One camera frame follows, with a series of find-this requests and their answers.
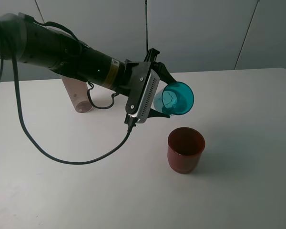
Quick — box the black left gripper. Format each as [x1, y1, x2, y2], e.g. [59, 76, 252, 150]
[114, 48, 177, 118]

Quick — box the red plastic cup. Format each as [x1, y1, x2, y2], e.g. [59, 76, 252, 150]
[167, 127, 205, 174]

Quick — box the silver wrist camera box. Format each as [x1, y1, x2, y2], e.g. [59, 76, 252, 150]
[127, 69, 160, 124]

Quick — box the teal translucent plastic cup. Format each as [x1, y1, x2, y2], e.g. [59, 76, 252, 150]
[153, 82, 194, 116]

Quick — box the black camera cable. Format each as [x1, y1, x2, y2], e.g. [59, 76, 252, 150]
[0, 14, 138, 165]

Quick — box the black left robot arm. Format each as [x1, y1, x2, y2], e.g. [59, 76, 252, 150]
[0, 13, 174, 120]

